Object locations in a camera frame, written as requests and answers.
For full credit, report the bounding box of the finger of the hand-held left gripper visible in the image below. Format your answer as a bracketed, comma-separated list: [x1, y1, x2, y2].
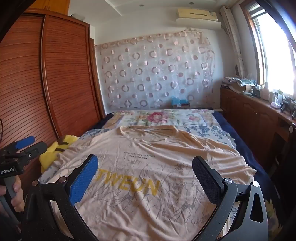
[20, 141, 48, 160]
[8, 136, 36, 152]

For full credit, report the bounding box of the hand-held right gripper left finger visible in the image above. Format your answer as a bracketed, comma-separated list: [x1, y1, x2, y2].
[22, 154, 100, 241]

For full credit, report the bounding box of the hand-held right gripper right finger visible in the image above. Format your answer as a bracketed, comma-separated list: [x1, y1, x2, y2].
[192, 156, 269, 241]

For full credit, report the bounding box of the beige printed t-shirt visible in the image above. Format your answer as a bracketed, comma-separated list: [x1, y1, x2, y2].
[50, 125, 258, 241]

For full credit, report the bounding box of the person's left hand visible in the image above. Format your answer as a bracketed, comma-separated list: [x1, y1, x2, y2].
[0, 179, 25, 213]

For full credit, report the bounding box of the yellow plush toy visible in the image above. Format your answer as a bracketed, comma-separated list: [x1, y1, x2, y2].
[39, 135, 80, 174]

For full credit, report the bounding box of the blue floral blanket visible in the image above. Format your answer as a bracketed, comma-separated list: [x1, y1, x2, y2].
[38, 125, 237, 186]

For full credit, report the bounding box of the wooden slatted wardrobe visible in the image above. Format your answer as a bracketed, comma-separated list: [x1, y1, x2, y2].
[0, 8, 107, 186]

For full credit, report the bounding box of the pink floral blanket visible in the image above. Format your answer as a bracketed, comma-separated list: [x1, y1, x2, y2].
[105, 109, 214, 130]

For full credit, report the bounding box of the blue box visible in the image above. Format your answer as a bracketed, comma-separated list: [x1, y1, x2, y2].
[171, 96, 190, 109]

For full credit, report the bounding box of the wooden side cabinet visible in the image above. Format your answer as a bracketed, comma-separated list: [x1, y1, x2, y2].
[220, 85, 296, 172]

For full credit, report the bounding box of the black chair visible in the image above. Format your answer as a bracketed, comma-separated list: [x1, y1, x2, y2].
[270, 130, 296, 172]

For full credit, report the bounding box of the white plastic bottle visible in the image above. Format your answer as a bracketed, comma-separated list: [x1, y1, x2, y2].
[262, 82, 270, 101]

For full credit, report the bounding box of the circle patterned sheer curtain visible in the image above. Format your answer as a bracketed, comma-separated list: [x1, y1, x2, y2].
[94, 28, 219, 110]

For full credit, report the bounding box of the bundled window curtain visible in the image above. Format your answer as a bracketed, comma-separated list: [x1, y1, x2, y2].
[220, 6, 245, 79]

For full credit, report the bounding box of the wall air conditioner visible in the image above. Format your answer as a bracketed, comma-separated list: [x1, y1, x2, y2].
[177, 8, 219, 22]

